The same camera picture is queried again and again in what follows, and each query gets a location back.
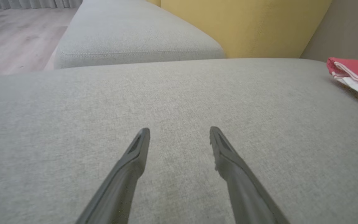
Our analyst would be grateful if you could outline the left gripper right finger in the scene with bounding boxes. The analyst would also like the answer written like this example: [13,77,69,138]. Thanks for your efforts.
[209,126,291,224]

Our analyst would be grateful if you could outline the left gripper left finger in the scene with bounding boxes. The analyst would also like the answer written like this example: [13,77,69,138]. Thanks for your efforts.
[75,128,151,224]

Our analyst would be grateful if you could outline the large grey sofa seat cushion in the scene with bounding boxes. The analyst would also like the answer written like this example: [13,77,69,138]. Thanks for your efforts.
[0,58,358,224]

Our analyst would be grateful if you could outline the small grey sofa seat cushion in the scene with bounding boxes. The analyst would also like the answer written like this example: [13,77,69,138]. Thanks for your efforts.
[53,0,226,69]

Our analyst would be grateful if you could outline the wide yellow sofa backrest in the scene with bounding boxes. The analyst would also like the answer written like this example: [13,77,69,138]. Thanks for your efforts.
[160,0,333,59]

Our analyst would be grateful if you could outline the grey pleated curtain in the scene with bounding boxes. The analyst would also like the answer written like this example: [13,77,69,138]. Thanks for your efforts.
[0,0,83,10]

